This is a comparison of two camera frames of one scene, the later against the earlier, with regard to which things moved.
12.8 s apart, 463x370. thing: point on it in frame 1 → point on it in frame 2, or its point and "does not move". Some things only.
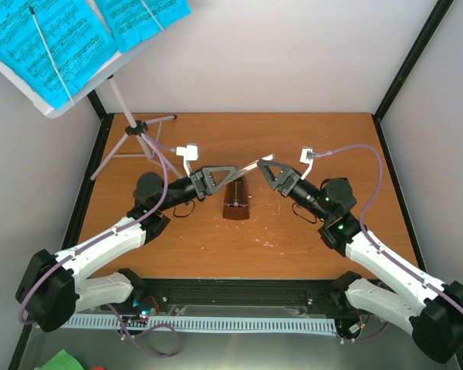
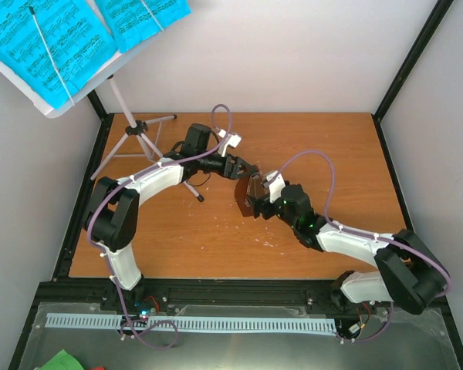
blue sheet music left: [82, 45] does not move
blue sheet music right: [133, 22] does not move
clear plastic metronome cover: [254, 165] → [256, 189]
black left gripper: [204, 181] → [231, 173]
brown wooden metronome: [237, 204] → [248, 189]
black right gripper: [285, 187] → [263, 203]
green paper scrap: [62, 361] does not move
